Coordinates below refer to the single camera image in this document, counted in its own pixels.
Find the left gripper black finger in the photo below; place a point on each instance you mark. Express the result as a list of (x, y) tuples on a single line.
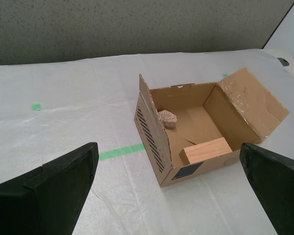
[(46, 195), (281, 191)]

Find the light wooden block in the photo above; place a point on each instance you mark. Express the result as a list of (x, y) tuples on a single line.
[(205, 150)]

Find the brown cardboard box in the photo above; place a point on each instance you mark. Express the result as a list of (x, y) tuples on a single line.
[(152, 137)]

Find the pinkish speckled granite rock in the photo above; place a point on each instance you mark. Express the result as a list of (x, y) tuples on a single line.
[(168, 118)]

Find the translucent plastic table cover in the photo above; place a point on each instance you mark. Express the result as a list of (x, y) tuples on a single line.
[(76, 117)]

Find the green tape strip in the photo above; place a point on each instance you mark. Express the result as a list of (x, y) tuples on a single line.
[(121, 151)]

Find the small green tape piece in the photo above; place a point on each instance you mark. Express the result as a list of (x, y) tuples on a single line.
[(225, 76), (36, 106)]

